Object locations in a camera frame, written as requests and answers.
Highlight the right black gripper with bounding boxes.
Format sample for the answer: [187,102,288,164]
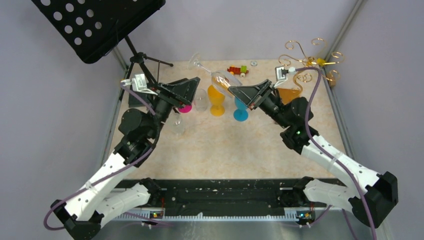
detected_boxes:
[228,79,291,129]

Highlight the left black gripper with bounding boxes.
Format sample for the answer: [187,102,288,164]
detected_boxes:
[147,77,201,139]

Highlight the pink wine glass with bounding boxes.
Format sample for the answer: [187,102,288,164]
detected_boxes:
[178,105,193,114]

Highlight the clear wine glass front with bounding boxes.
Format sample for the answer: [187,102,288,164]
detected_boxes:
[193,88,209,112]

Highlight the clear wine glass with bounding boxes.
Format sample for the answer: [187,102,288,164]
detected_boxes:
[187,52,243,98]
[193,88,209,112]
[166,113,185,136]

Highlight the blue wine glass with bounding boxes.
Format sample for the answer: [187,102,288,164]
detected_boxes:
[233,97,249,122]

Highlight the clear wine glass back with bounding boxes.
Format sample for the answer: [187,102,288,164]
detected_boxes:
[187,52,243,98]

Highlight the yellow wine glass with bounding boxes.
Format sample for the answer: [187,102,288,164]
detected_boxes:
[207,85,226,117]

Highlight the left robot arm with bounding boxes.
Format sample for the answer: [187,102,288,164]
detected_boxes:
[49,75,201,240]

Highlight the gold wine glass rack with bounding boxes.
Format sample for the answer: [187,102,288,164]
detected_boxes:
[275,40,345,105]

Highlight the colourful toy train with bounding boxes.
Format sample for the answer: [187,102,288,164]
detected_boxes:
[227,65,249,78]

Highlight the black foot pedal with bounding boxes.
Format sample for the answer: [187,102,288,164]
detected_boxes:
[128,86,146,108]

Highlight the black perforated music stand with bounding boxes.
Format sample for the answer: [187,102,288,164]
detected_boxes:
[30,0,175,102]

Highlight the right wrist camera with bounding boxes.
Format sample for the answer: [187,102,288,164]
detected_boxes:
[273,66,296,88]

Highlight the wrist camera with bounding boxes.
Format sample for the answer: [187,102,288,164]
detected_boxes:
[120,73,158,96]
[273,66,296,88]

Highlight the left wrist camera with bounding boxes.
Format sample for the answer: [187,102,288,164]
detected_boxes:
[120,73,158,96]

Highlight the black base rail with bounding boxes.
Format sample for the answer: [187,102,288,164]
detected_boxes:
[132,178,326,219]

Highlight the aluminium frame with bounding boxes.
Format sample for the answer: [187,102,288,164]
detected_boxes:
[94,207,373,240]

